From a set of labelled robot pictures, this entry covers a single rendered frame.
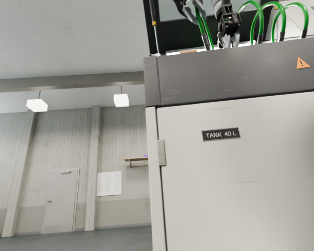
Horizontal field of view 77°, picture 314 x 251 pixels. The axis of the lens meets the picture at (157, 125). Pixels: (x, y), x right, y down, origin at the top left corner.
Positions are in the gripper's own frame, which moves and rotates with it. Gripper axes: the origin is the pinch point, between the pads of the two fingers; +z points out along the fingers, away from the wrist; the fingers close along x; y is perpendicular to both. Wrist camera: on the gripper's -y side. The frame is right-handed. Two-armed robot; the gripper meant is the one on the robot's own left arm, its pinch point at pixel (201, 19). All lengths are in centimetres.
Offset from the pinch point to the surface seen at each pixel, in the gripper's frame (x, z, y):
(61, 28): -280, -259, -348
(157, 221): -25, 31, 62
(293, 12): 34, 23, -42
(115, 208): -590, 235, -354
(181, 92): -11.5, 15.2, 39.6
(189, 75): -8.3, 13.2, 35.6
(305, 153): 4, 41, 45
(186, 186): -18, 30, 55
